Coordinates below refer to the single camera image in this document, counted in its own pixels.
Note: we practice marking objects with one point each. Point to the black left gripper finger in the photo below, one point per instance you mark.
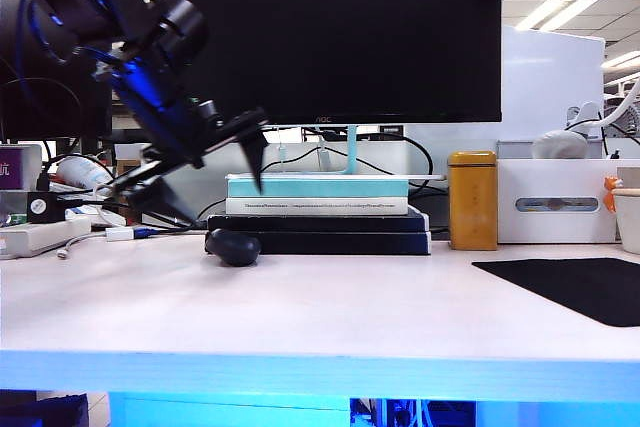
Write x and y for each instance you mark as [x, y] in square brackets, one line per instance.
[167, 202]
[256, 157]

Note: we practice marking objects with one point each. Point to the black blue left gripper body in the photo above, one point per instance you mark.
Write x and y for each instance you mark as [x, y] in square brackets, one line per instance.
[165, 117]

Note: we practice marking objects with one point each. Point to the black computer mouse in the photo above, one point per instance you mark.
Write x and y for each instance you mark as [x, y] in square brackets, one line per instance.
[235, 249]

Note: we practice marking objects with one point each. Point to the black mouse pad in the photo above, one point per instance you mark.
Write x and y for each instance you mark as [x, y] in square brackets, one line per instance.
[575, 289]

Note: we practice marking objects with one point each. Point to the stack of books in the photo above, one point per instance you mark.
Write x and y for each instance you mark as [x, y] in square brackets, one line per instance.
[215, 182]

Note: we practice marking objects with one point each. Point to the white usb adapter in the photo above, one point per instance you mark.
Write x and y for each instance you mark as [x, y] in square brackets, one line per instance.
[120, 233]

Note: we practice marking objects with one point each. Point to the teal book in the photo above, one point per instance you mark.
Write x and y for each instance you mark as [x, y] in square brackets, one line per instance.
[330, 189]

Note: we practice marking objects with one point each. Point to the white book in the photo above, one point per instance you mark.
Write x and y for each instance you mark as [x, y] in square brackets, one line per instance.
[320, 207]

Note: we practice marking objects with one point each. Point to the white tube bottle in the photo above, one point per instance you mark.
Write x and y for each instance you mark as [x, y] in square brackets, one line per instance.
[82, 172]

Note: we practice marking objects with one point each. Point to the thin black book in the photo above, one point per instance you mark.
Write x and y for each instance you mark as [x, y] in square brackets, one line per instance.
[320, 224]

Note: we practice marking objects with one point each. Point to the light blue monitor stand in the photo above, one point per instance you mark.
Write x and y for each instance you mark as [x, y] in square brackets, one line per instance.
[351, 152]

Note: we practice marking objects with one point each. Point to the black cube charger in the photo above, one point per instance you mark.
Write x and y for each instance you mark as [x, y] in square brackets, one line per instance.
[45, 207]

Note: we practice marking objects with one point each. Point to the white power strip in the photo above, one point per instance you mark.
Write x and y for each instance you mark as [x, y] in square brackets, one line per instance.
[45, 237]

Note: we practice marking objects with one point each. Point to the thick black book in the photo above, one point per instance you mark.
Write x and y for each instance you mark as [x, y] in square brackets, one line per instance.
[350, 243]

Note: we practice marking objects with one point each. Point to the small black monitor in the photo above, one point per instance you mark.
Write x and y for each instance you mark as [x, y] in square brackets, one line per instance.
[30, 107]

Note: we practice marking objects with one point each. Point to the purple white box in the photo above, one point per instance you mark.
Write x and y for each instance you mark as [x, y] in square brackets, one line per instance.
[12, 169]

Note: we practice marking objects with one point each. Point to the large black monitor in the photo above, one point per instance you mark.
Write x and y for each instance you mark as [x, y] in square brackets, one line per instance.
[350, 22]

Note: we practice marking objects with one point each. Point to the yellow tin can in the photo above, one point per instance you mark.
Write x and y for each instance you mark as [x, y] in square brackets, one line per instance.
[472, 202]

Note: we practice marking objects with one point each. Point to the dark blue bag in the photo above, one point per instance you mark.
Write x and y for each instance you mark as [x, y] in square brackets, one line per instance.
[45, 412]

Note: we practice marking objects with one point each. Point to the silver metal tray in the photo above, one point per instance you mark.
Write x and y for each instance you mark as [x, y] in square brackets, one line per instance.
[515, 149]

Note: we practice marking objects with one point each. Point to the white partition board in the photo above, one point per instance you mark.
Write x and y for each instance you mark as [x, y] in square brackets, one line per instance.
[540, 77]

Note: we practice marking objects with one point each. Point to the white tissue box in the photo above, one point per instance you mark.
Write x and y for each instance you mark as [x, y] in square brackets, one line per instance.
[555, 182]

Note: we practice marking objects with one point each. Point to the orange fox figurine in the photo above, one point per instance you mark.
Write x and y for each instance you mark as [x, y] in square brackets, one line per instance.
[611, 196]

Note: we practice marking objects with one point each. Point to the white cup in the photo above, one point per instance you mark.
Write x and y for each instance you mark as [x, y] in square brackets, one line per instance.
[629, 222]

